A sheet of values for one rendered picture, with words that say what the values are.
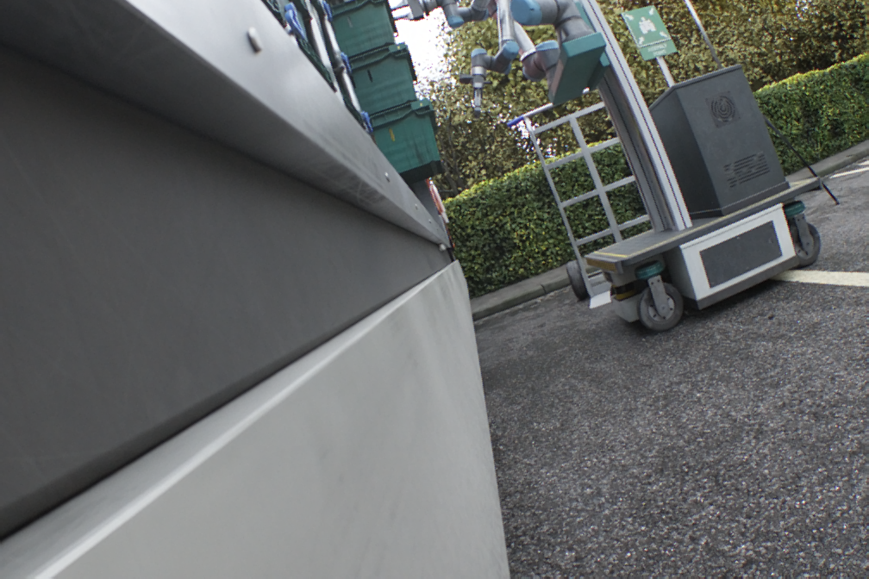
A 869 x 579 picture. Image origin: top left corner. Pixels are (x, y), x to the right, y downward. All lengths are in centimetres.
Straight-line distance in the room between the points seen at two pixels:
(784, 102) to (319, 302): 587
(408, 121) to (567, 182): 283
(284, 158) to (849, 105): 665
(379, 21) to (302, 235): 200
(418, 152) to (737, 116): 127
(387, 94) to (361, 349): 190
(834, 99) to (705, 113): 464
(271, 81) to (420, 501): 15
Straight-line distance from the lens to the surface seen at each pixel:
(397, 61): 209
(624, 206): 474
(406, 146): 197
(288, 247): 18
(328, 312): 20
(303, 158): 21
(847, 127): 657
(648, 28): 517
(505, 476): 120
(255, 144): 18
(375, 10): 221
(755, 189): 200
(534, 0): 183
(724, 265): 184
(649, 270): 180
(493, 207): 450
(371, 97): 205
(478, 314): 393
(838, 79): 681
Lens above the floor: 52
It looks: 1 degrees up
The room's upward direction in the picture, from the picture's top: 20 degrees counter-clockwise
